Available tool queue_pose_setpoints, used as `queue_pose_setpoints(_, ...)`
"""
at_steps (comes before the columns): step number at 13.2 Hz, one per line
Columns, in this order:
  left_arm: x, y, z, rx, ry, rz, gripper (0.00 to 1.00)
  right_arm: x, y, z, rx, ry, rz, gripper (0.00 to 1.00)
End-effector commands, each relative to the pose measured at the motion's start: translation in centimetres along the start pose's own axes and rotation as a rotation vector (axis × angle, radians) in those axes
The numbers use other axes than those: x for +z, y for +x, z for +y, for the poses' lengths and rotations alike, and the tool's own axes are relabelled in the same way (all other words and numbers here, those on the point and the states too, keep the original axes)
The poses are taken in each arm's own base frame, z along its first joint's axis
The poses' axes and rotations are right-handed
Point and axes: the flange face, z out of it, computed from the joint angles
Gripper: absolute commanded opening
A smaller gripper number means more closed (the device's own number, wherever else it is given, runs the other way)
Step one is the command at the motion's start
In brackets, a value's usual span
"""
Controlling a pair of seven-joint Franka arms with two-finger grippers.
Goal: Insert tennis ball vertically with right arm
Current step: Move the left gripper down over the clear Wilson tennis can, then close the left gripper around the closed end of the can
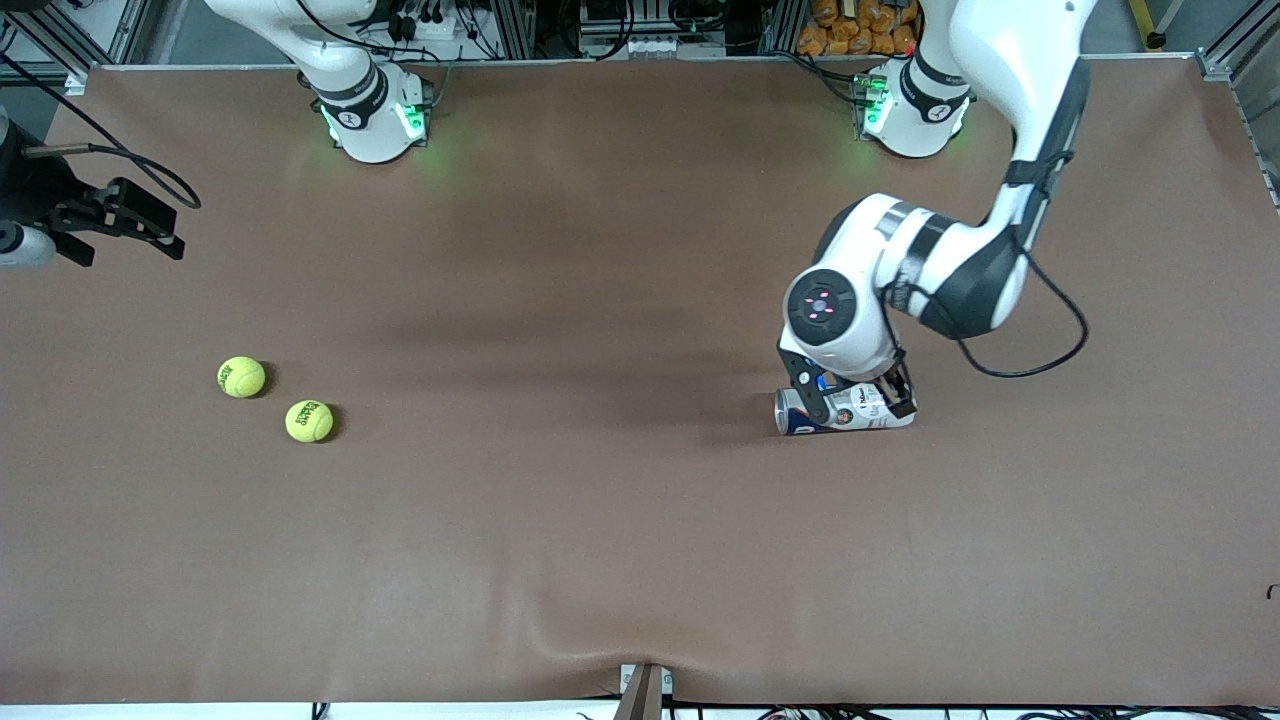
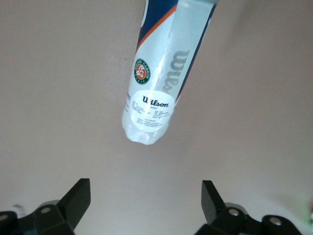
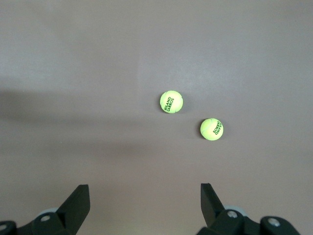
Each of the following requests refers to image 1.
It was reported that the clear tennis ball can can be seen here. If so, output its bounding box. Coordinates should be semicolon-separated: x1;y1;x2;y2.
775;380;917;437

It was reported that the yellow tennis ball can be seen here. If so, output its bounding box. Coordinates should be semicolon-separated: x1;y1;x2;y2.
285;399;335;444
217;356;267;399

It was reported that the brown table mat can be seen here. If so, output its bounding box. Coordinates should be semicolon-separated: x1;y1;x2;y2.
0;55;1280;706

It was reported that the white power strip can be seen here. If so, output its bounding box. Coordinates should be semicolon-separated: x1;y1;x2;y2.
395;8;466;43

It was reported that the orange items pile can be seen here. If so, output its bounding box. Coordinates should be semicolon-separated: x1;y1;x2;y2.
797;0;921;57

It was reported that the yellow bar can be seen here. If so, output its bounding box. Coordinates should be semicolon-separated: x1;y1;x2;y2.
1128;0;1169;49

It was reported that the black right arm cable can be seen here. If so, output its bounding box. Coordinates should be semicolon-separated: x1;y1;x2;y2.
0;55;201;211

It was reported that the aluminium table frame rail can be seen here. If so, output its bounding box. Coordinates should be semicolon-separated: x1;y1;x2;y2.
65;53;1236;73

